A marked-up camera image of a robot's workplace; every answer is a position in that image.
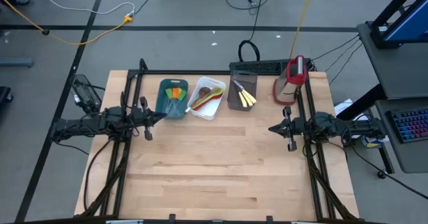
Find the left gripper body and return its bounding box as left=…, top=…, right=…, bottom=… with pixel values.
left=129, top=96, right=154, bottom=141

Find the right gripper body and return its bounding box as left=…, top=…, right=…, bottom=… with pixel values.
left=282, top=105, right=307, bottom=152

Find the teal plastic bin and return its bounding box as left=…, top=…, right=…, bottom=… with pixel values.
left=155, top=78, right=190, bottom=120

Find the green spatula clear handle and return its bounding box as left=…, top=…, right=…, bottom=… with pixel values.
left=178, top=89, right=188, bottom=113
left=165, top=88, right=175, bottom=114

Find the orange spatula clear handle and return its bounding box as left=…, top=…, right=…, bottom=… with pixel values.
left=171, top=87, right=182, bottom=114

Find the grey plastic bin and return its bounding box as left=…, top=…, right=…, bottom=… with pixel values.
left=227, top=70, right=258, bottom=112

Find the white plastic bin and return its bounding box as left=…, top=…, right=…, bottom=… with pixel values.
left=186, top=76, right=227, bottom=121

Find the dark wooden spoon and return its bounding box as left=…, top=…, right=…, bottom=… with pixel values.
left=185, top=86, right=212, bottom=114

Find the red silicone spoon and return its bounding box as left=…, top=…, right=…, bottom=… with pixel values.
left=193, top=93, right=224, bottom=112

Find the lime green silicone spoon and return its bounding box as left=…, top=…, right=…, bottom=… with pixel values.
left=197, top=88, right=224, bottom=108

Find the white paper sheet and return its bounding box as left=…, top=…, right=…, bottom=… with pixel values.
left=333, top=98, right=354, bottom=116

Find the black mesh controller box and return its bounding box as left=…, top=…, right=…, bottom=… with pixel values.
left=71, top=74, right=103, bottom=114

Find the black power strip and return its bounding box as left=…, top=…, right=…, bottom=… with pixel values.
left=229, top=58, right=312, bottom=73

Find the grey computer desk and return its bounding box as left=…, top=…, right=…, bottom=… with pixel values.
left=336, top=0, right=428, bottom=180

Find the rainbow backlit keyboard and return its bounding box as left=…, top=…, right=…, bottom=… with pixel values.
left=391, top=107, right=428, bottom=144

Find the grey metal table foot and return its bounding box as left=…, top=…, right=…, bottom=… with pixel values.
left=0, top=58, right=35, bottom=68

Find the black chair caster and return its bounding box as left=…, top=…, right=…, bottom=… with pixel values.
left=0, top=86, right=14, bottom=104

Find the black computer monitor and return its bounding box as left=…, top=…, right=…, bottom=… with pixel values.
left=383, top=0, right=428, bottom=46

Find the red-handled steel box grater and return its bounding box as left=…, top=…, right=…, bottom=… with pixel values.
left=272, top=55, right=308, bottom=106

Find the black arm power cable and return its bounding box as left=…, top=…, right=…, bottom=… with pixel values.
left=82, top=138, right=113, bottom=211

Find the black coiled cable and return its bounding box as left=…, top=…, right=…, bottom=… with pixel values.
left=237, top=0, right=267, bottom=63

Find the yellow extension cable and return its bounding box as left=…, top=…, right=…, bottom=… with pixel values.
left=0, top=0, right=133, bottom=47

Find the orange-yellow cable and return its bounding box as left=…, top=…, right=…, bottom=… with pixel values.
left=289, top=0, right=317, bottom=60

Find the black floor cable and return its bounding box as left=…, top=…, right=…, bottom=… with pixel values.
left=347, top=143, right=428, bottom=200

